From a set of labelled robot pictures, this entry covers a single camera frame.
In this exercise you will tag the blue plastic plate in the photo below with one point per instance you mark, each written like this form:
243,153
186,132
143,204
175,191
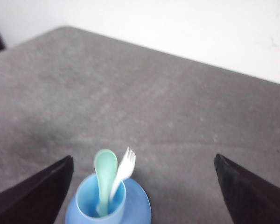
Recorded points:
130,204

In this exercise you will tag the light blue plastic cup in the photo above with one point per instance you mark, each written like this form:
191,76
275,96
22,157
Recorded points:
94,209

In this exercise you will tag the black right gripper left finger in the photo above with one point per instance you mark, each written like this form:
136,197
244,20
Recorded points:
38,199

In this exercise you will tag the mint green plastic spoon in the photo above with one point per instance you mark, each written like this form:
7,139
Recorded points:
105,164

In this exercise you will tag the white plastic fork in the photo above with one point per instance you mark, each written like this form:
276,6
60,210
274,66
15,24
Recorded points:
124,171

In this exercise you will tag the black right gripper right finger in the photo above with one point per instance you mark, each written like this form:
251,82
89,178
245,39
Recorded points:
249,198

